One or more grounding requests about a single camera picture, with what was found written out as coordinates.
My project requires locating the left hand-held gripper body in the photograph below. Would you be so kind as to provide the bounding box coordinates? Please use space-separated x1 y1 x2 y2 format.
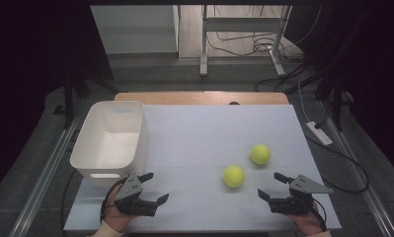
115 173 160 217

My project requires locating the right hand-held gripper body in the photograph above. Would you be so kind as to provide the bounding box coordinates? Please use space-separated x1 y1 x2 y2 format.
268 174 335 217

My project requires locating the yellow tennis ball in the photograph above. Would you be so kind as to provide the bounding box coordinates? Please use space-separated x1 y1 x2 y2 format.
250 143 273 166
222 165 246 189

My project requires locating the white plastic bin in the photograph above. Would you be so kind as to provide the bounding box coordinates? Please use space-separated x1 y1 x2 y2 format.
69 100 149 189

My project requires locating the person's right hand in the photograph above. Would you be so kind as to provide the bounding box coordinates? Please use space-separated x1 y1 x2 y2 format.
286 201 326 236

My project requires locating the person's left hand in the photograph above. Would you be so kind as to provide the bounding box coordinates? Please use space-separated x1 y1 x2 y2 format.
104 185 137 233

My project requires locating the white power strip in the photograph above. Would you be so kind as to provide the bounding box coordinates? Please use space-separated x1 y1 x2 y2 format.
305 120 334 147

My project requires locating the white board sheet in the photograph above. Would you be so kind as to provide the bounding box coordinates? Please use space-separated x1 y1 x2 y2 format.
63 104 343 233

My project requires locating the black stand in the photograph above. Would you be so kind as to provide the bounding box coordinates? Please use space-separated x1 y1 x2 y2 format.
52 70 119 129
316 72 354 132

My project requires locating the white cabinet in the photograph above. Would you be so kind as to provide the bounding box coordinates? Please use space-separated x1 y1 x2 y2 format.
90 4 181 55

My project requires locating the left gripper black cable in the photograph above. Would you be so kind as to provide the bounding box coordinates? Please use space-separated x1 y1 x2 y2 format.
99 176 129 225

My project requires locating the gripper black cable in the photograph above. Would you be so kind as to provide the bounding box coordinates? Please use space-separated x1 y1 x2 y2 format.
312 197 328 231
99 176 129 225

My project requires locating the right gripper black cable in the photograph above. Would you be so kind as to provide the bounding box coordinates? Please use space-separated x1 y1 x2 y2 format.
312 197 328 231

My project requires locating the black power cable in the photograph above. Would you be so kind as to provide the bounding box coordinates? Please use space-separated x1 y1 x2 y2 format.
304 131 370 195

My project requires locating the white cable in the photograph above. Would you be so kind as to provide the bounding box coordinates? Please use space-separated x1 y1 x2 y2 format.
297 78 312 123

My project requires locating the grey metal floor rail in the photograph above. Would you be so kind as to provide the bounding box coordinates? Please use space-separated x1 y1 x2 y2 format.
319 102 394 237
8 105 87 237

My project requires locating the tangle of black floor cables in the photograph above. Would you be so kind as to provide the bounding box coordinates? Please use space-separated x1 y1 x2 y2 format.
205 4 324 93

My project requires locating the white metal desk frame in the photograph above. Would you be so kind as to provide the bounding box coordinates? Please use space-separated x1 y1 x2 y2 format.
198 4 292 78

